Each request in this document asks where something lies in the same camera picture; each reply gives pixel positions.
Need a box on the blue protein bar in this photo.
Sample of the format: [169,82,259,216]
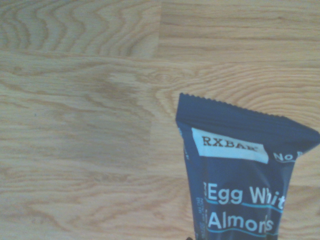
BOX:
[175,92,320,240]

